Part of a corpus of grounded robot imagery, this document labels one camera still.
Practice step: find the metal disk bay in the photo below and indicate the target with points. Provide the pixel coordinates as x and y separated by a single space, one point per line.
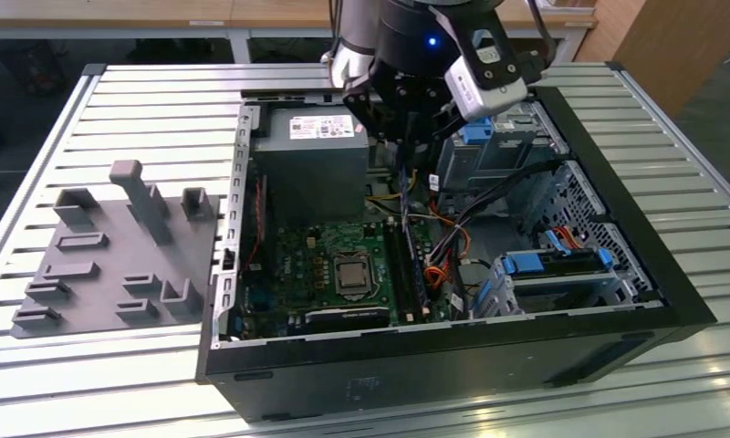
584 292

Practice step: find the hard disk in blue carrier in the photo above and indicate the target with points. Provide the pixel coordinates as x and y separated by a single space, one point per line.
560 263

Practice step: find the metal drive cage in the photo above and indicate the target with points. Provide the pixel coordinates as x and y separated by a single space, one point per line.
498 155

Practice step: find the black open PC case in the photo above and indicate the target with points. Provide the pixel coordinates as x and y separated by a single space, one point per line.
401 365

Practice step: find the grey power supply unit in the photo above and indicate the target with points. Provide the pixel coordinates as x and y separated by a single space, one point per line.
304 182

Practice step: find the CPU socket metal frame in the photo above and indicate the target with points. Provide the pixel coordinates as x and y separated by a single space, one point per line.
346 256

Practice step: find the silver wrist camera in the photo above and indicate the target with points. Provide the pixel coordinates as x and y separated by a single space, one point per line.
486 98

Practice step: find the installed RAM stick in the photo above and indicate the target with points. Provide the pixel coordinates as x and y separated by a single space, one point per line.
416 274

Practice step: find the grey plastic parts rack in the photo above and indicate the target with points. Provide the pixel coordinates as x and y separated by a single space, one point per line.
97 274

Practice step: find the green motherboard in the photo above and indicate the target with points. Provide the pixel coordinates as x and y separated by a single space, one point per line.
292 283

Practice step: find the blue disk carrier upright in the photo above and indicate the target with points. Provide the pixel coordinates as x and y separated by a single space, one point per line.
477 132

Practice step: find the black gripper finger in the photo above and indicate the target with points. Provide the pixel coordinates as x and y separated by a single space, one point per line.
368 109
449 121

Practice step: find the black graphics card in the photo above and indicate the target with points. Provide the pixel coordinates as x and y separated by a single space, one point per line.
346 317

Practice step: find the silver CPU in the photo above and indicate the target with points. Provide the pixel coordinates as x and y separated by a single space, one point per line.
352 276

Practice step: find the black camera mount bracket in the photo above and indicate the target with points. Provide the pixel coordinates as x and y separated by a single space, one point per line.
462 23

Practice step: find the wooden cabinet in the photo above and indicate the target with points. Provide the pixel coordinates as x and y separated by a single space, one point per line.
676 45

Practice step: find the wooden desk white frame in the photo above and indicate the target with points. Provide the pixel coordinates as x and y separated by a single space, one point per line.
158 11

